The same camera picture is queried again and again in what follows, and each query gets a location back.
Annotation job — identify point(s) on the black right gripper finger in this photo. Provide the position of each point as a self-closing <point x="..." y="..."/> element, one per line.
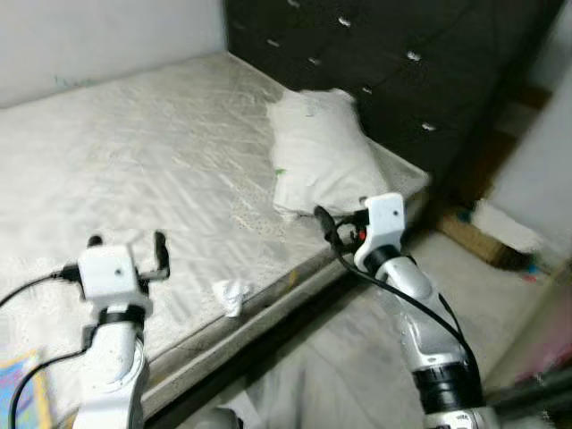
<point x="323" y="223"/>

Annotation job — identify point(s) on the white plastic bag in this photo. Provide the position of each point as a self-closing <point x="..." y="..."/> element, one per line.
<point x="231" y="295"/>

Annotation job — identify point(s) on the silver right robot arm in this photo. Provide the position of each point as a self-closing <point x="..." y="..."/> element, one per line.
<point x="411" y="286"/>

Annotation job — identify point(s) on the white pillow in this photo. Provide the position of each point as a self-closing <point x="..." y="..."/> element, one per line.
<point x="317" y="152"/>

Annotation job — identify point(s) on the white quilted mattress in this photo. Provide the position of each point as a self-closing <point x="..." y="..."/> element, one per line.
<point x="134" y="152"/>

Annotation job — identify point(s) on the open brown cardboard box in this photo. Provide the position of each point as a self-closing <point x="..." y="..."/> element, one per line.
<point x="465" y="234"/>

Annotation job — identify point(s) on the white paper sheet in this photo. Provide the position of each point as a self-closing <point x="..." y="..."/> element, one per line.
<point x="505" y="223"/>

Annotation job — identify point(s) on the sliding door wardrobe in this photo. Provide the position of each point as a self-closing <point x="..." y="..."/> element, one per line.
<point x="550" y="344"/>

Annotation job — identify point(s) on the grey robot left leg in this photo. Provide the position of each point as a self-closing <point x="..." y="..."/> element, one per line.
<point x="228" y="420"/>

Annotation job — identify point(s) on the black tufted headboard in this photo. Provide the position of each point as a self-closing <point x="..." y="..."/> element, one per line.
<point x="402" y="45"/>

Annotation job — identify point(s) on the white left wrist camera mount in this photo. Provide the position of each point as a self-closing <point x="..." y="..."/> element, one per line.
<point x="107" y="271"/>

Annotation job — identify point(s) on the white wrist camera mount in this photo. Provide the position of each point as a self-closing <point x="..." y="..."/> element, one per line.
<point x="386" y="219"/>
<point x="107" y="271"/>

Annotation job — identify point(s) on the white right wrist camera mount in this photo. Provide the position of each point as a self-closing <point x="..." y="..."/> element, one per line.
<point x="386" y="219"/>

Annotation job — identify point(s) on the black bed frame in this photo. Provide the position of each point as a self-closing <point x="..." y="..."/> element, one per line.
<point x="268" y="344"/>

